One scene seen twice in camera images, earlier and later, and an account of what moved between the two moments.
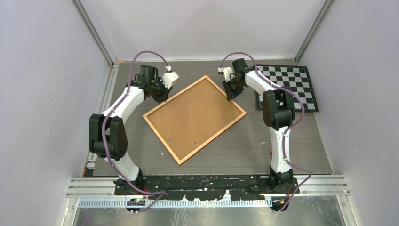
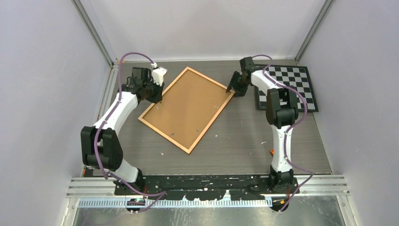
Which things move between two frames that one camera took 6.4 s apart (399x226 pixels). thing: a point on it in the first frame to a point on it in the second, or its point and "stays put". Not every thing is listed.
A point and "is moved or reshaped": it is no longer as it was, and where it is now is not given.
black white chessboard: [296, 78] stays put
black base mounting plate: [209, 187] stays put
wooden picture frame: [187, 122] is moved or reshaped
